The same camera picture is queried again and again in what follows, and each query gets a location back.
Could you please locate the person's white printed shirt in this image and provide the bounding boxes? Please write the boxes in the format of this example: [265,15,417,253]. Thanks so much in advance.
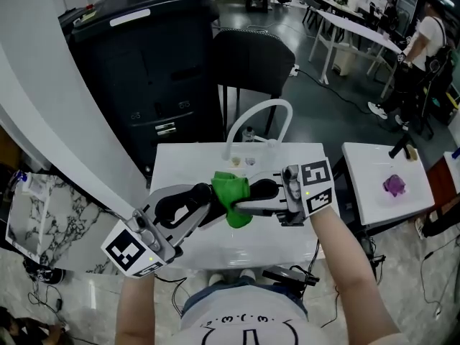
[178,285,414,345]

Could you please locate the black round device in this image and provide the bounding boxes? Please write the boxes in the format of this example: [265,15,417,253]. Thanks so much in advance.
[23,260,68,286]

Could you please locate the white long table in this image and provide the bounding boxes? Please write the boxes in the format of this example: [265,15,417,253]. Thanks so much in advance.
[308,9,403,100]

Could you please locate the brown wooden cabinet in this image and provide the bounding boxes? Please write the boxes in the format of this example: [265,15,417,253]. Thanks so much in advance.
[425,160,460,222]

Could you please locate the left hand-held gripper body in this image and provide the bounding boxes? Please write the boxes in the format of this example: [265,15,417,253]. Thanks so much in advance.
[100,202,183,278]

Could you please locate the marble pattern cabinet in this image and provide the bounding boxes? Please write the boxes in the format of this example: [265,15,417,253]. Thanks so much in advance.
[5,170,125,275]

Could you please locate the dark grey machine cabinet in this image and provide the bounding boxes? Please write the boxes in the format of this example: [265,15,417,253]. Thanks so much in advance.
[59,0,224,179]

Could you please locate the large white sink basin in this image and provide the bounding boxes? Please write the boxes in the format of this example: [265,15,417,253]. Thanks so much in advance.
[149,142,341,271]

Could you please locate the person's blue jeans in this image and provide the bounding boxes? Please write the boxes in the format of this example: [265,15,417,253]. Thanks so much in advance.
[182,275,309,319]

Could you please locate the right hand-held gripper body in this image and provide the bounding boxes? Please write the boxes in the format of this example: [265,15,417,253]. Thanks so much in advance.
[276,160,337,227]

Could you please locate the purple cloth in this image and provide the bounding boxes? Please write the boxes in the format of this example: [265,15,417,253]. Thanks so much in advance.
[382,173,407,196]

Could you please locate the dark grey chair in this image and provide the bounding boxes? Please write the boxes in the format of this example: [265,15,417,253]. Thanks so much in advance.
[212,29,296,132]

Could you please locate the white waste bin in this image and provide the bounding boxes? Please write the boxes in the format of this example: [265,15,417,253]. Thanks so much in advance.
[332,48,357,75]

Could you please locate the black power cable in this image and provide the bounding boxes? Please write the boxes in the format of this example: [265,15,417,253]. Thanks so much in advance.
[298,69,396,129]

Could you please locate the green cloth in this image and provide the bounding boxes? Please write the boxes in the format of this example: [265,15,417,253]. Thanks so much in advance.
[210,170,252,229]

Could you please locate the white curved faucet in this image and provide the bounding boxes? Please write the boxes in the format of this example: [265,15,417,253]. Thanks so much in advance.
[221,98,294,162]

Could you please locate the person's right forearm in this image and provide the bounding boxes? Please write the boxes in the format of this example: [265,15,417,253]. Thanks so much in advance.
[309,206,402,345]

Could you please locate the black battery pack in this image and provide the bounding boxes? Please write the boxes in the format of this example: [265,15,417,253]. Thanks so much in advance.
[262,265,321,287]

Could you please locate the person's left forearm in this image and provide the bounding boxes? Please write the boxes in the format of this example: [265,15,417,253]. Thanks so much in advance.
[115,273,159,345]

